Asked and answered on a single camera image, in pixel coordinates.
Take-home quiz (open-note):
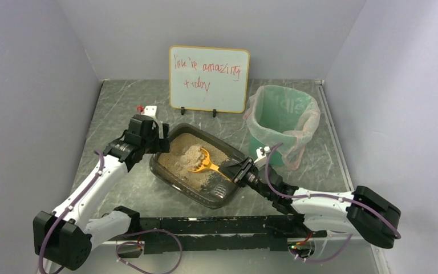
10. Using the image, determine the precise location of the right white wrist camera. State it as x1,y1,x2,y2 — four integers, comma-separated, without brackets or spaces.
254,146,271,168

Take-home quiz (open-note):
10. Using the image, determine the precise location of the green trash bin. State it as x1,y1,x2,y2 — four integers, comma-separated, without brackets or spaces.
248,84,316,167

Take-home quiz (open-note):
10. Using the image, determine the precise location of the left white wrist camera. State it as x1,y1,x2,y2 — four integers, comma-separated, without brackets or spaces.
136,106,157,119

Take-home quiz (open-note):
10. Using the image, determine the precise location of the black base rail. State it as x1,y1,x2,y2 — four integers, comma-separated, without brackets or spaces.
113,215,325,255

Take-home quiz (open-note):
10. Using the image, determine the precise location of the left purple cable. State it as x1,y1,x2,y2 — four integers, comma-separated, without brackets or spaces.
37,149,107,274

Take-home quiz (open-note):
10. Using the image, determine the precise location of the beige cat litter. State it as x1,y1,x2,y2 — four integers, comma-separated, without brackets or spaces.
158,133,229,191

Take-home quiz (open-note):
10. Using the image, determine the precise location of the translucent pink bin liner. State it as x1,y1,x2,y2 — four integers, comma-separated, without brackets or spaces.
242,84,322,170

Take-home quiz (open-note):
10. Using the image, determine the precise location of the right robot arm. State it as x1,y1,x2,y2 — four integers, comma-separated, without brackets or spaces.
218,158,401,249

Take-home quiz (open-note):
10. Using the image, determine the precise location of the whiteboard with red writing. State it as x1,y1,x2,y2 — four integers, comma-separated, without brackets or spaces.
169,45,250,114

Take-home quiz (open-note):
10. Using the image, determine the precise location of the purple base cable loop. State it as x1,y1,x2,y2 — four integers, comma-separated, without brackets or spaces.
115,228,185,274

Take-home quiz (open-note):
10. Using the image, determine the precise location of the dark grey litter box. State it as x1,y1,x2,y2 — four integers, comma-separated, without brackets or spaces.
149,123,245,209

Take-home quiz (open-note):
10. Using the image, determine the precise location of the yellow litter scoop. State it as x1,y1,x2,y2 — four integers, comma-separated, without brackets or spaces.
187,147,232,182

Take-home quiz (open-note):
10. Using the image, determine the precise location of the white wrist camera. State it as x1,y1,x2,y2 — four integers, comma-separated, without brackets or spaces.
254,146,271,168
136,106,157,119

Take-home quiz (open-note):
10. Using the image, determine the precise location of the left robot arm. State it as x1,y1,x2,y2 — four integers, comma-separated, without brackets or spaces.
33,114,170,273

